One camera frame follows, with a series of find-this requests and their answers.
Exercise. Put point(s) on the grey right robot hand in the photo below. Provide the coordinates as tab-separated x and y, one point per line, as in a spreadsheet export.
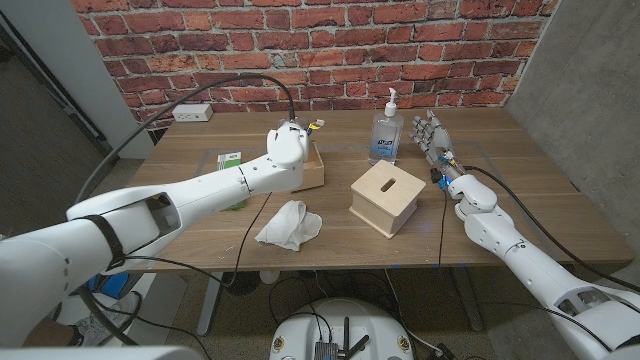
436	145

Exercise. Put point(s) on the wooden box with slot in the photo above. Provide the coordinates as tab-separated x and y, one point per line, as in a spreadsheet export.
387	200

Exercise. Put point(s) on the wooden drawer with red front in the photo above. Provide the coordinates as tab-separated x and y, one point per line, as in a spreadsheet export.
314	172

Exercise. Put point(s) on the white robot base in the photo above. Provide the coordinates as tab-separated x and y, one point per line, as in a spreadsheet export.
345	320

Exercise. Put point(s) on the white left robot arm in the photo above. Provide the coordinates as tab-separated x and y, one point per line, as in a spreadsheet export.
150	215

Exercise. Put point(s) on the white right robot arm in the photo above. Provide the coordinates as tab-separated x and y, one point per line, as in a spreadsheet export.
530	265

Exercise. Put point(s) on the clear hand sanitizer pump bottle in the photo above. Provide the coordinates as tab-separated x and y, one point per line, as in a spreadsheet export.
386	137

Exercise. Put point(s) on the white crumpled cloth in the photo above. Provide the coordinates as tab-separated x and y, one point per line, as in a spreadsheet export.
290	227

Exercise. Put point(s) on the grey table leg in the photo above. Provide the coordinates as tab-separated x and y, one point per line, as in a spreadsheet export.
467	300

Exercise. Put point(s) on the green and white card packet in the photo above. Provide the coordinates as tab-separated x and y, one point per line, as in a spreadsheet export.
229	160

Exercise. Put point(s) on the grey radio module with antennas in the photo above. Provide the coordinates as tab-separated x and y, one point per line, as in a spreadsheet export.
325	351

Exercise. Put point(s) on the white power strip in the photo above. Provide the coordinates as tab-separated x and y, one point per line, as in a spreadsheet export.
192	113

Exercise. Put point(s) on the white table leg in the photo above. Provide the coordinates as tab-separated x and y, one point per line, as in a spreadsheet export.
210	305

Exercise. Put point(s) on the blue floor object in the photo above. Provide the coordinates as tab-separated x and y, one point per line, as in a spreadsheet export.
112	285

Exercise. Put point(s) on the grey white sneaker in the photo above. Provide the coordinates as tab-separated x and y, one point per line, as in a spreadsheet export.
107	322

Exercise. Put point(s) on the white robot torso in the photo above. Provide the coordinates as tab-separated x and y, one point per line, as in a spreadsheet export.
100	354

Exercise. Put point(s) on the brick wall print backdrop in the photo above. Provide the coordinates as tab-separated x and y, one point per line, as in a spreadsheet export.
320	50

